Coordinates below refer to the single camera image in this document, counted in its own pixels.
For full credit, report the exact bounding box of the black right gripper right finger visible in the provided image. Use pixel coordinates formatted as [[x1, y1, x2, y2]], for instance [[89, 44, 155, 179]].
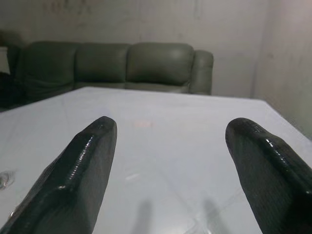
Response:
[[225, 117, 312, 234]]

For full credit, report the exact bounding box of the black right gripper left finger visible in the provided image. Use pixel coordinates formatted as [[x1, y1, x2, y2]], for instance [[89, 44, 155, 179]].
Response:
[[0, 116, 118, 234]]

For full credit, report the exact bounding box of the silver key bunch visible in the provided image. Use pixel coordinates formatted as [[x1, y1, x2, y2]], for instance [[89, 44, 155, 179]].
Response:
[[0, 170, 16, 191]]

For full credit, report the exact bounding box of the green leather sofa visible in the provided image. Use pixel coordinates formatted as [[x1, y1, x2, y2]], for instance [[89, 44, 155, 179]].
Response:
[[0, 30, 214, 113]]

